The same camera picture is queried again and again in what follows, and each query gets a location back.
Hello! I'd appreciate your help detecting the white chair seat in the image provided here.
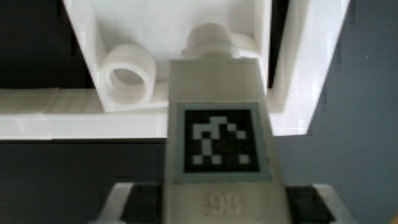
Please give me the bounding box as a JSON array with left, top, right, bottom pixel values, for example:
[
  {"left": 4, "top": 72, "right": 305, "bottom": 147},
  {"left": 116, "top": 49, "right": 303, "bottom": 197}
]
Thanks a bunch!
[{"left": 61, "top": 0, "right": 271, "bottom": 112}]

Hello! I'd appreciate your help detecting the white chair leg with tag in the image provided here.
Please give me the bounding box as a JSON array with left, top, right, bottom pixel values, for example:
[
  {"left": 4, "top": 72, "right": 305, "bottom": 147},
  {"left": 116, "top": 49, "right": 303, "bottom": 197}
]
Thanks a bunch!
[{"left": 163, "top": 23, "right": 291, "bottom": 224}]

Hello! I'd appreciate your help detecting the white U-shaped frame wall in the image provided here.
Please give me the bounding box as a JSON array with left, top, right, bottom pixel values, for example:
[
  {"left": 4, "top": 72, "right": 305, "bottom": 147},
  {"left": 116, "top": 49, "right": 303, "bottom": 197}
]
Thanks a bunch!
[{"left": 0, "top": 0, "right": 349, "bottom": 141}]

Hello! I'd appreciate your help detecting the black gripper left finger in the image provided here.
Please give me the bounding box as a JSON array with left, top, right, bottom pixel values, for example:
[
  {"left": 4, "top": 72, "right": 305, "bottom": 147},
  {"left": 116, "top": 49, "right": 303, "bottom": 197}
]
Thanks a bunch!
[{"left": 86, "top": 182, "right": 161, "bottom": 224}]

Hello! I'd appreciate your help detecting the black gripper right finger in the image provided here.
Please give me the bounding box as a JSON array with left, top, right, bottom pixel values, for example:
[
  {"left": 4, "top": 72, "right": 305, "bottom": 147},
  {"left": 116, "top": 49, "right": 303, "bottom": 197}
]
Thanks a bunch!
[{"left": 285, "top": 184, "right": 354, "bottom": 224}]

